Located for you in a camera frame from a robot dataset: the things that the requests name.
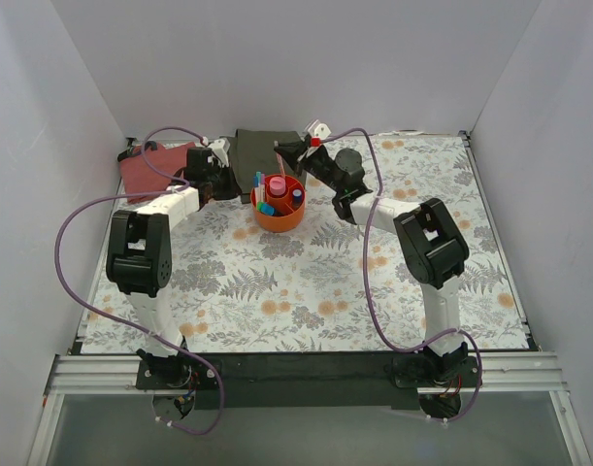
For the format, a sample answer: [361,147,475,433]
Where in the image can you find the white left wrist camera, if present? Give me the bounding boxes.
[201,138,230,168]

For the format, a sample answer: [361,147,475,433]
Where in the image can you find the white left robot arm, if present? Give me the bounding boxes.
[106,139,240,388]

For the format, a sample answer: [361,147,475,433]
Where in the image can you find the white pen pink cap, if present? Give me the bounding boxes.
[257,174,266,203]

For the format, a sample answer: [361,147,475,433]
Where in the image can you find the grey blue short marker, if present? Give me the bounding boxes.
[291,189,304,211]

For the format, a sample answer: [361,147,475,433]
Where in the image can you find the pink clear pencil case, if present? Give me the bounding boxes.
[268,176,287,197]

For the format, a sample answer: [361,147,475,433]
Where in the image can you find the olive green folded cloth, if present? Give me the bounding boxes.
[227,129,300,194]

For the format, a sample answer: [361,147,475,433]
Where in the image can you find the black highlighter blue cap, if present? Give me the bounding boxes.
[262,204,276,216]

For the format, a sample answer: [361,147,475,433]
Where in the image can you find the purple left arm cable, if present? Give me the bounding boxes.
[54,126,227,436]

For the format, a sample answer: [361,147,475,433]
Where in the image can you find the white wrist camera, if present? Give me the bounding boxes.
[305,119,331,141]
[201,138,230,168]

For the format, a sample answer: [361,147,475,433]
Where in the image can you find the orange round divided container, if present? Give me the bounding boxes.
[249,174,306,233]

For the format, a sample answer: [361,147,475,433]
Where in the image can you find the orange pen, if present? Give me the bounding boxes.
[274,141,285,178]

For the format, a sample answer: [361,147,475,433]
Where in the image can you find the red pouch with black strap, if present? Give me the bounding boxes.
[117,141,195,204]

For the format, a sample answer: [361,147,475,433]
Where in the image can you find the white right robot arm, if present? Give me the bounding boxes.
[275,137,470,386]

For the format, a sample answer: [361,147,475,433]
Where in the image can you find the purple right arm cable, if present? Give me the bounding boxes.
[319,127,484,424]

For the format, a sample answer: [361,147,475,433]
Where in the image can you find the aluminium frame rail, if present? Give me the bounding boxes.
[28,350,591,465]

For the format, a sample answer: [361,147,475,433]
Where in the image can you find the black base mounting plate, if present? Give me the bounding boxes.
[135,349,479,414]

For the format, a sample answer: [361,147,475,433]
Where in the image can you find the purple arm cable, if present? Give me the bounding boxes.
[54,126,227,436]
[319,127,484,424]

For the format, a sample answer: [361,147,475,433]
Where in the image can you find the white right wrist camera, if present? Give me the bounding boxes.
[305,119,331,141]

